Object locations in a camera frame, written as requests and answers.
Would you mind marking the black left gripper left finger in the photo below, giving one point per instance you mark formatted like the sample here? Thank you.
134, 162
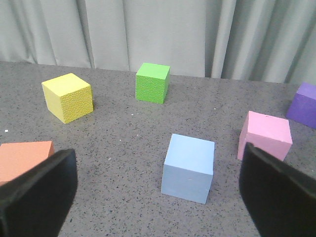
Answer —
36, 203

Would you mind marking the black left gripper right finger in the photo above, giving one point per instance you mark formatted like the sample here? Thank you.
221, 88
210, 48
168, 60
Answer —
280, 199

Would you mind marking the light blue foam cube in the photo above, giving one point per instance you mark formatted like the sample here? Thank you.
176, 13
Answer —
188, 168

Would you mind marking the orange foam cube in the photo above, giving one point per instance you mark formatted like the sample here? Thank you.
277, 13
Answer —
18, 158

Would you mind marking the pink foam cube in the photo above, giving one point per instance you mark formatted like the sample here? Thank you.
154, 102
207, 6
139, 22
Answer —
269, 133

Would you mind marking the purple foam cube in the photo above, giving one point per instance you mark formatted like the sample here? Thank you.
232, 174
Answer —
303, 106

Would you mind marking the yellow foam cube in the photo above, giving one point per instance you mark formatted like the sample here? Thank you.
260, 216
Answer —
68, 97

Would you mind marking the grey curtain backdrop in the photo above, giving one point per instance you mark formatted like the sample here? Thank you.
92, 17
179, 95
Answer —
266, 40

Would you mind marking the green foam cube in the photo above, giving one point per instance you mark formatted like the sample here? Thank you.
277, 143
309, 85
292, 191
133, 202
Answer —
152, 81

